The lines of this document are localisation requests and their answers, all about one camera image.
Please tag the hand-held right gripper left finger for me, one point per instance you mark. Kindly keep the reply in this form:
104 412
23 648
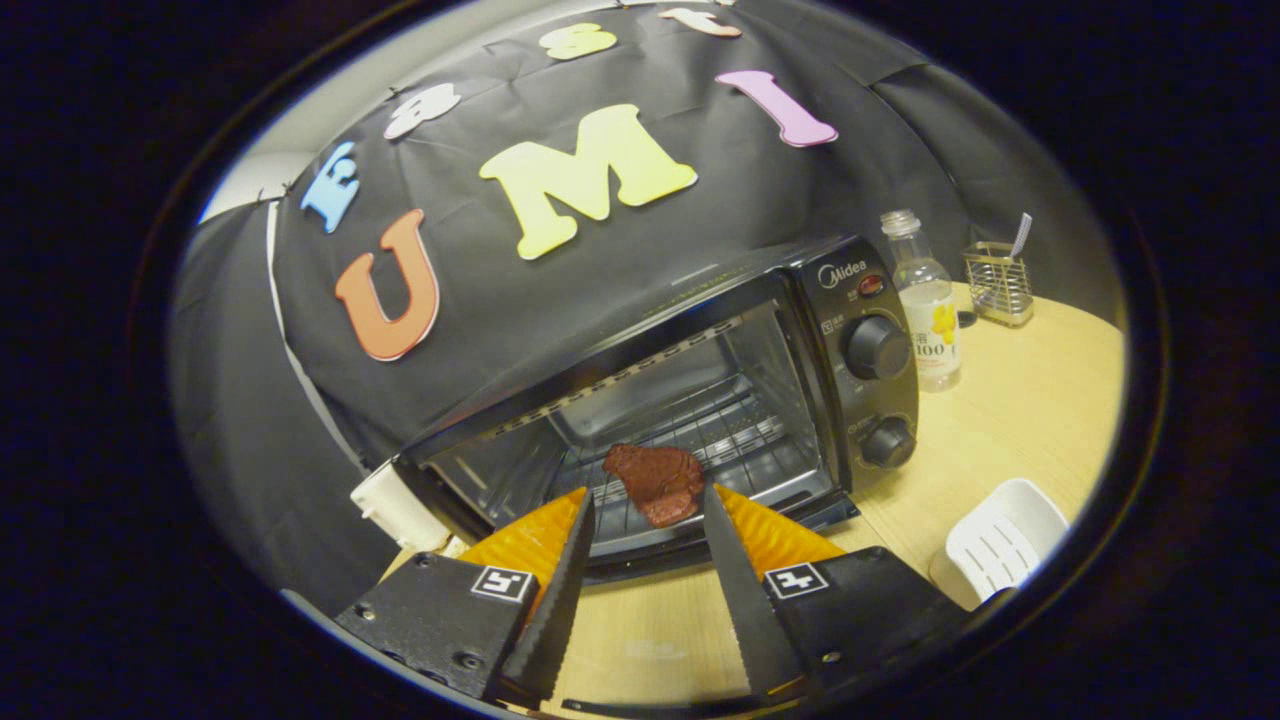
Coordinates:
560 610

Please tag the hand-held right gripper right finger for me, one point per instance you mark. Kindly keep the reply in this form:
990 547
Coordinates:
745 610

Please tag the brown meat piece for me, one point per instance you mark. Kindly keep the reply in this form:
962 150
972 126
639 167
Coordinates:
655 480

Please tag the black electric oven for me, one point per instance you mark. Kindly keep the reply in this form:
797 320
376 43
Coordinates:
860 400

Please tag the white toaster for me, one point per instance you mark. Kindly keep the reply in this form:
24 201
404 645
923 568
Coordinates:
395 505

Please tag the white rectangular plate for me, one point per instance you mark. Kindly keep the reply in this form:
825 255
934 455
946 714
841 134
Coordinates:
1000 545

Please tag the clear bottle with yellow label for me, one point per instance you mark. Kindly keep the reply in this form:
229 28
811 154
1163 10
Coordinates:
930 320

